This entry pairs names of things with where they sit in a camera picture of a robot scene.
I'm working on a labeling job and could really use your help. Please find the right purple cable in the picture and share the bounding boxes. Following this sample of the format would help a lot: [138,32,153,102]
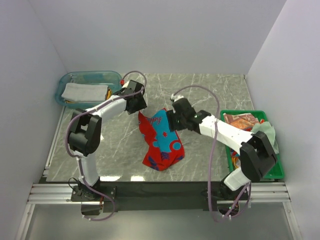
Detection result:
[171,85,252,223]

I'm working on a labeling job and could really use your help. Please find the orange and grey towel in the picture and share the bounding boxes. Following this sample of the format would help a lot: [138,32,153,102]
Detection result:
[62,88,112,104]

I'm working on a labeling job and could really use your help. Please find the pale green towel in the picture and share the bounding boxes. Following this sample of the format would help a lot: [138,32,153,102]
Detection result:
[251,121,279,155]

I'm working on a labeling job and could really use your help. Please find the aluminium rail frame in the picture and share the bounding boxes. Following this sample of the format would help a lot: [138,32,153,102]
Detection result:
[15,182,303,240]

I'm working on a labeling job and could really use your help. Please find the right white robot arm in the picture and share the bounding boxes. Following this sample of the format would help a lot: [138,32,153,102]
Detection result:
[167,95,278,200]

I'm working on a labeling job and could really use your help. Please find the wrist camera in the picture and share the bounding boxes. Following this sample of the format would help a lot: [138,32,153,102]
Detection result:
[170,94,184,103]
[120,79,132,88]

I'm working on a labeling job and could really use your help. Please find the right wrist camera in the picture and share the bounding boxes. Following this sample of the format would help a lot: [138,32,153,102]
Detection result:
[170,94,184,103]

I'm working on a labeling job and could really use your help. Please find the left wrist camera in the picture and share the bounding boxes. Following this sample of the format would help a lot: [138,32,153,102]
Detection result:
[120,79,132,88]

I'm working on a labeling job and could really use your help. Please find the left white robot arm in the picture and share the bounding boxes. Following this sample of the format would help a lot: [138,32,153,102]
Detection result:
[65,80,147,201]

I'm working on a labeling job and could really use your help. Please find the green plastic tray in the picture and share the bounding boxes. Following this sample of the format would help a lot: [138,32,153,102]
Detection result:
[220,109,285,181]

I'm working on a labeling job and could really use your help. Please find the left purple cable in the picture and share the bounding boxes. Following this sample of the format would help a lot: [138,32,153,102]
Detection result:
[64,70,148,222]

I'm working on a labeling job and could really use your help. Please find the red and blue cloth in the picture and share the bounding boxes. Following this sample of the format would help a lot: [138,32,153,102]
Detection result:
[138,108,185,172]

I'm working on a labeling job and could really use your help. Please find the purple cable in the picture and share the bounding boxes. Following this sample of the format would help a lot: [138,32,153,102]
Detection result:
[171,85,252,223]
[64,70,148,222]

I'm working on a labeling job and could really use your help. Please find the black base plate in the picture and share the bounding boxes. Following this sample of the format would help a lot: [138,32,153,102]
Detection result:
[71,181,245,216]

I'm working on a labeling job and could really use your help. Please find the brown patterned towel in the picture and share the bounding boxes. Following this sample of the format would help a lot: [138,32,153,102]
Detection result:
[223,113,260,132]

